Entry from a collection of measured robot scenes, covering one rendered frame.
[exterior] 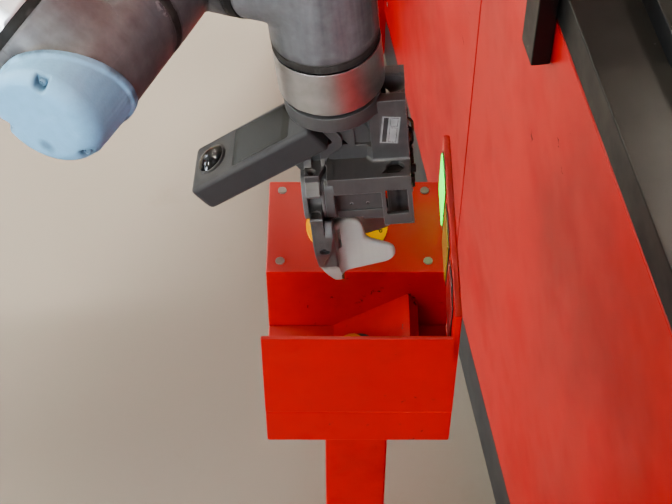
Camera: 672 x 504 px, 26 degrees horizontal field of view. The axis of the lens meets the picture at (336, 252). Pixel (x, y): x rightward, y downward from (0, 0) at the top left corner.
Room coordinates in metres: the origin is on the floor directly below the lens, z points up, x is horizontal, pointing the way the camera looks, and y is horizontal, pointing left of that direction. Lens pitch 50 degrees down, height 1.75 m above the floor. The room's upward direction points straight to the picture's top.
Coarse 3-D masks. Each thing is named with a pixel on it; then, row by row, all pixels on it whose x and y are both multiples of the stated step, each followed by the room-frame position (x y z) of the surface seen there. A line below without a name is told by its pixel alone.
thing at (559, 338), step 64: (448, 0) 1.47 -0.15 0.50; (512, 0) 1.20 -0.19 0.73; (448, 64) 1.45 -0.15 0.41; (512, 64) 1.17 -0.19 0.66; (448, 128) 1.42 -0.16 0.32; (512, 128) 1.14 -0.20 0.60; (576, 128) 0.96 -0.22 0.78; (512, 192) 1.11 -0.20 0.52; (576, 192) 0.93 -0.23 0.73; (512, 256) 1.08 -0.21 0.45; (576, 256) 0.90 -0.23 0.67; (640, 256) 0.77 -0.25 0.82; (512, 320) 1.05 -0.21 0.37; (576, 320) 0.87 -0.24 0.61; (640, 320) 0.74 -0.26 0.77; (512, 384) 1.01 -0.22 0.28; (576, 384) 0.83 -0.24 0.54; (640, 384) 0.71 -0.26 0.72; (512, 448) 0.98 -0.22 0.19; (576, 448) 0.80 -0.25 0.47; (640, 448) 0.68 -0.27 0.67
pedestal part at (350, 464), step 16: (336, 448) 0.76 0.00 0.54; (352, 448) 0.76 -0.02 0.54; (368, 448) 0.76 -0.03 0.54; (384, 448) 0.76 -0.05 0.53; (336, 464) 0.76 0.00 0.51; (352, 464) 0.76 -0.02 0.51; (368, 464) 0.76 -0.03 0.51; (384, 464) 0.76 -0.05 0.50; (336, 480) 0.76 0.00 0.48; (352, 480) 0.76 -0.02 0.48; (368, 480) 0.76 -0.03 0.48; (384, 480) 0.76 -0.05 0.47; (336, 496) 0.76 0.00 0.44; (352, 496) 0.76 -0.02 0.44; (368, 496) 0.76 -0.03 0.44
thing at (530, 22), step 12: (528, 0) 1.08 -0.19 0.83; (540, 0) 1.05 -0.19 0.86; (552, 0) 1.05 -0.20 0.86; (528, 12) 1.08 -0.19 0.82; (540, 12) 1.05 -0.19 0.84; (552, 12) 1.05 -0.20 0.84; (528, 24) 1.07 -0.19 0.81; (540, 24) 1.05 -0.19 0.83; (552, 24) 1.05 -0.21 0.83; (528, 36) 1.07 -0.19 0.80; (540, 36) 1.05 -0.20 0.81; (552, 36) 1.05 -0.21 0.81; (528, 48) 1.06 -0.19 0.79; (540, 48) 1.05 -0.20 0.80; (540, 60) 1.05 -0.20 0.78
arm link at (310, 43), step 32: (256, 0) 0.72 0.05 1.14; (288, 0) 0.71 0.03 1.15; (320, 0) 0.71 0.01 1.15; (352, 0) 0.72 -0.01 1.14; (288, 32) 0.71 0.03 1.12; (320, 32) 0.71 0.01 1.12; (352, 32) 0.71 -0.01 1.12; (288, 64) 0.72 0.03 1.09; (320, 64) 0.71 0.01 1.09; (352, 64) 0.71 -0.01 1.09
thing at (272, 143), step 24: (264, 120) 0.76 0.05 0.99; (288, 120) 0.74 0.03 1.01; (216, 144) 0.76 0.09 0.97; (240, 144) 0.74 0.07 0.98; (264, 144) 0.73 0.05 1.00; (288, 144) 0.72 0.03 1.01; (312, 144) 0.72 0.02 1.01; (216, 168) 0.73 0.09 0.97; (240, 168) 0.72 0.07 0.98; (264, 168) 0.72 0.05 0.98; (288, 168) 0.72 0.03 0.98; (216, 192) 0.72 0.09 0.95; (240, 192) 0.72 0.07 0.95
